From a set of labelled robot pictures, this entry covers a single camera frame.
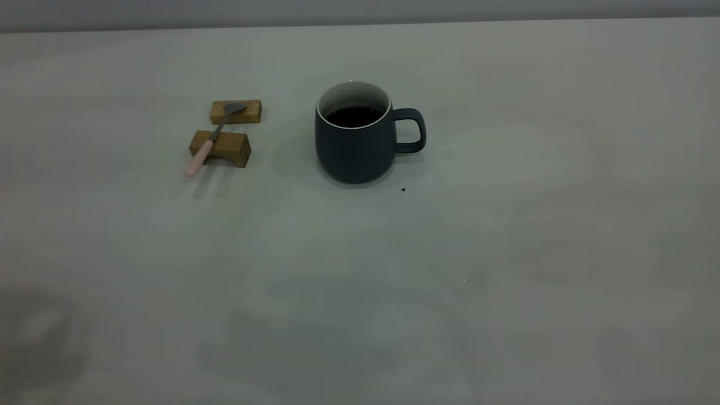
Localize flat rectangular wooden block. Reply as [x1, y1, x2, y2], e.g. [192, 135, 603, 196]
[210, 100, 263, 125]

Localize dark grey ceramic mug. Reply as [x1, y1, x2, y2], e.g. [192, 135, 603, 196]
[314, 81, 427, 185]

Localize pink handled metal spoon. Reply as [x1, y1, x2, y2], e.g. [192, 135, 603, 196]
[184, 101, 248, 178]

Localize arched wooden block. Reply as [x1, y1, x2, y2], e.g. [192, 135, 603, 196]
[189, 130, 251, 169]

